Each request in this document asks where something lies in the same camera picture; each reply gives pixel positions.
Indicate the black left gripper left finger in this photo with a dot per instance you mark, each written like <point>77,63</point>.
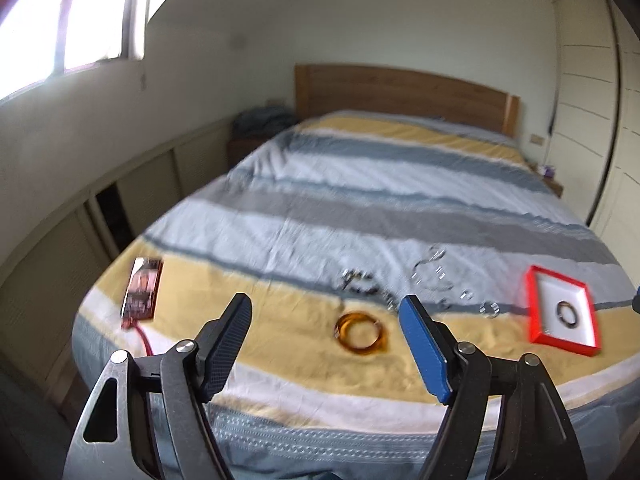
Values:
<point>219,343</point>

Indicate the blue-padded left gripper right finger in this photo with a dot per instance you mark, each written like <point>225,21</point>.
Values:
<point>429,348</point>

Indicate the amber resin bangle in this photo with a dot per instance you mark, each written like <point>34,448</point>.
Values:
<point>347,325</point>

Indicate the dark tortoiseshell bangle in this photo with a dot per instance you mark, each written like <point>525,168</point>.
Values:
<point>567,314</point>

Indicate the red jewelry box tray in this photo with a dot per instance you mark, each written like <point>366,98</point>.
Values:
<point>544,289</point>

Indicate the red black phone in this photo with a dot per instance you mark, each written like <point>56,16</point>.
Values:
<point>142,289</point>

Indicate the striped bed duvet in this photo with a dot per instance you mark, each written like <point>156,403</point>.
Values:
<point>347,212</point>

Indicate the wooden nightstand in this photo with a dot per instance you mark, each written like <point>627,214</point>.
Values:
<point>556,187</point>

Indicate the dark clothes pile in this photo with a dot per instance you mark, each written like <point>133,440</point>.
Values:
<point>263,121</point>

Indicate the white wardrobe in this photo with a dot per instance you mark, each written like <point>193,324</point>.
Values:
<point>594,142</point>

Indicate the wooden headboard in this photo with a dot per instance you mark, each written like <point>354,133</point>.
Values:
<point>325,88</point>

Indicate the window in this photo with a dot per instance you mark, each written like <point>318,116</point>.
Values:
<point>44,38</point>

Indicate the low wall cabinet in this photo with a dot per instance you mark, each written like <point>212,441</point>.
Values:
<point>43,282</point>

